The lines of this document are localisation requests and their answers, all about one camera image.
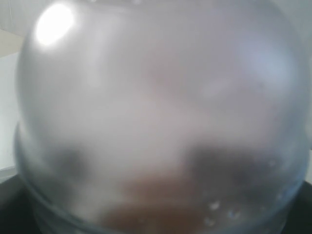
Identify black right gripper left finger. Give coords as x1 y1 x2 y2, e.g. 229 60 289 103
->
0 176 39 234

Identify brown wooden blocks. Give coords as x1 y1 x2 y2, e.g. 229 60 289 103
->
100 180 205 234

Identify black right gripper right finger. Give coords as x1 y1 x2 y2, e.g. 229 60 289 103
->
279 181 312 234

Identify clear domed shaker lid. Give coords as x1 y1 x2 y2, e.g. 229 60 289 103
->
15 0 311 234

